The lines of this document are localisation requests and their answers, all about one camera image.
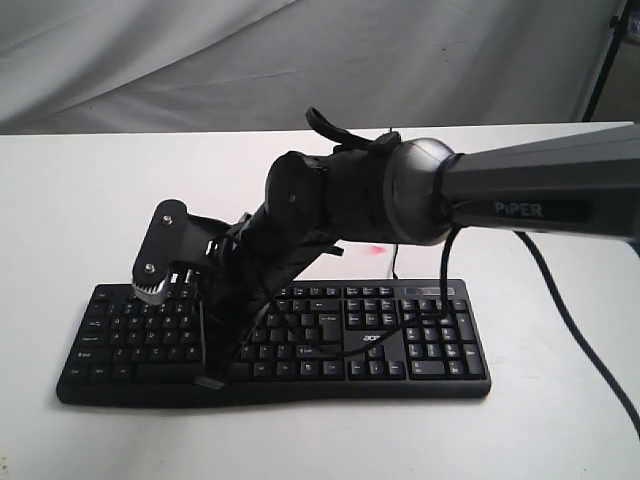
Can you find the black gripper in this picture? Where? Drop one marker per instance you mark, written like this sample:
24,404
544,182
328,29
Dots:
253,261

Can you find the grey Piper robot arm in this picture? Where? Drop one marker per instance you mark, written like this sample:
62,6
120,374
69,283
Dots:
417,192

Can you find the black acer keyboard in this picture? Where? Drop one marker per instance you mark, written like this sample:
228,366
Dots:
327,340

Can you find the white backdrop cloth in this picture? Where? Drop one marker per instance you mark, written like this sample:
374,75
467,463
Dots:
186,66

